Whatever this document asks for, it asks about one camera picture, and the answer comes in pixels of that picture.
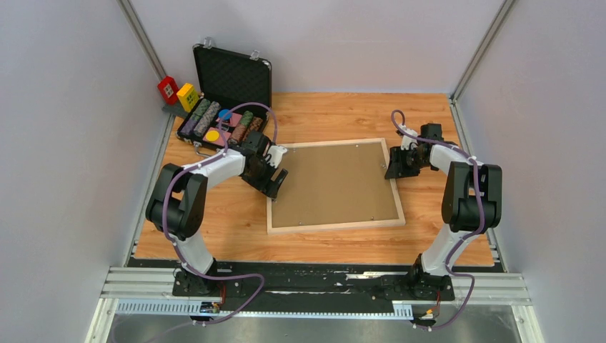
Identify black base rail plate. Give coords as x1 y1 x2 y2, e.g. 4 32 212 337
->
172 261 455 314

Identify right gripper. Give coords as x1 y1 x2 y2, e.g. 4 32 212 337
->
385 145 429 179

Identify light wooden picture frame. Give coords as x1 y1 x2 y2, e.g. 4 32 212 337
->
266 137 407 237

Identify brown backing board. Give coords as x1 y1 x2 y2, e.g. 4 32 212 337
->
272 142 400 229

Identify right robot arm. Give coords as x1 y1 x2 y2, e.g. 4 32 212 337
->
384 124 503 299

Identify red toy house block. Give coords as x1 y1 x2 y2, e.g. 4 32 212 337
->
157 76 179 105

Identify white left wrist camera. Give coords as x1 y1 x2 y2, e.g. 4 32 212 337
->
265 145 288 168

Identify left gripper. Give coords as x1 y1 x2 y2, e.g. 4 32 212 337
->
242 156 288 200

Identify yellow toy house block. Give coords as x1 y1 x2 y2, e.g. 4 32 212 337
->
177 83 199 113

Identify black poker chip case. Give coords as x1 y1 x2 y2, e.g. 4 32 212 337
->
176 39 272 149

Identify blue round chip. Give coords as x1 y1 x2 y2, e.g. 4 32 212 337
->
218 109 232 121

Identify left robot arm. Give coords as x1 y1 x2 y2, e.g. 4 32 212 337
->
145 131 288 295

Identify yellow round chip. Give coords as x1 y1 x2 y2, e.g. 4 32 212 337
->
204 129 221 142

